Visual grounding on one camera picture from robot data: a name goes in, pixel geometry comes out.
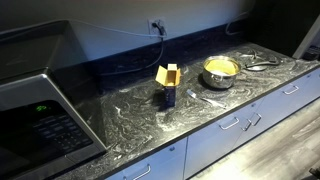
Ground stainless steel pot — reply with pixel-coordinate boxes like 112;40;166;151
202;56;241;89

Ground glass pot lid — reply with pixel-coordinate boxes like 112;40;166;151
241;50;280;71

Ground blue pasta box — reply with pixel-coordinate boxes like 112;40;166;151
155;64;181;107

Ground silver fork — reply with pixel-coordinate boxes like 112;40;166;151
186;89;227;109

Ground white cabinet drawer front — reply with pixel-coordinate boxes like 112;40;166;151
234;69;320;147
184;100;261;179
105;138;187;180

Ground stainless steel microwave oven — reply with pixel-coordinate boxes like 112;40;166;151
0;21;106;180

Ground white wall power outlet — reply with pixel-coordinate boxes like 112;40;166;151
148;18;167;37

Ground black power cable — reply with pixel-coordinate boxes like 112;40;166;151
99;20;167;76

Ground silver drawer handle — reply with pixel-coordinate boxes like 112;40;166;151
219;117;240;130
283;85;299;95
251;113;262;126
123;164;151;180
241;119;252;131

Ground white power cable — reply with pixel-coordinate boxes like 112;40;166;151
68;18;164;38

